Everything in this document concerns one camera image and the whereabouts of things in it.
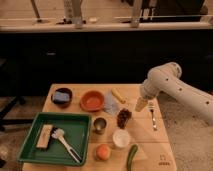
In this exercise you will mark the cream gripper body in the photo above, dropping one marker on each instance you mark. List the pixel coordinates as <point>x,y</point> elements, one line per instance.
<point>141,103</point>

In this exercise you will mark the yellow banana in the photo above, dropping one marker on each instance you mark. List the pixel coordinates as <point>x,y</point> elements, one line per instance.
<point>116,94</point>

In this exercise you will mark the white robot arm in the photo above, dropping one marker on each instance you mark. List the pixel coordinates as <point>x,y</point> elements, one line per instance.
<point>166,78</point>

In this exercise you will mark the red bowl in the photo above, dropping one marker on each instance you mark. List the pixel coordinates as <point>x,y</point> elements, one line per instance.
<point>92,101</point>

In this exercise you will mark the silver fork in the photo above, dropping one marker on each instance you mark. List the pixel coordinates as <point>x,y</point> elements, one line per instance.
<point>151,109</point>

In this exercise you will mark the dark red grapes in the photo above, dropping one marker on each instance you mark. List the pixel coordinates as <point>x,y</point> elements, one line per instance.
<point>123,117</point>

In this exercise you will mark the white round cup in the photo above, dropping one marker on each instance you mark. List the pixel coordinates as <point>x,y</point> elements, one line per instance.
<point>121,138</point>

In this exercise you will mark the small metal cup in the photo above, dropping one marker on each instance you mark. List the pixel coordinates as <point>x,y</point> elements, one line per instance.
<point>100,125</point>

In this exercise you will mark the green cucumber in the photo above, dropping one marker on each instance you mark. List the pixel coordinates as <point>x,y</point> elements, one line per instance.
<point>132,152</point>

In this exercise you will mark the orange fruit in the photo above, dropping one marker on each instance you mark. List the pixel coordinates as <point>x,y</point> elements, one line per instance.
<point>103,152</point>

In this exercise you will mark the green plastic tray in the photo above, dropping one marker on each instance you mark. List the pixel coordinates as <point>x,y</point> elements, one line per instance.
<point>76,129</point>

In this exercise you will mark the blue sponge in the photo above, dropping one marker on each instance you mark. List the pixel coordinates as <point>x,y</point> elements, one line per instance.
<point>60,97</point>

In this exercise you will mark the white dish brush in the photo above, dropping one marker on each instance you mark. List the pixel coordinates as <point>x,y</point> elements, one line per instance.
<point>59,135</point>

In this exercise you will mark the black office chair base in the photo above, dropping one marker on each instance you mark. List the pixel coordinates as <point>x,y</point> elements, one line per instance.
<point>5,122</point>

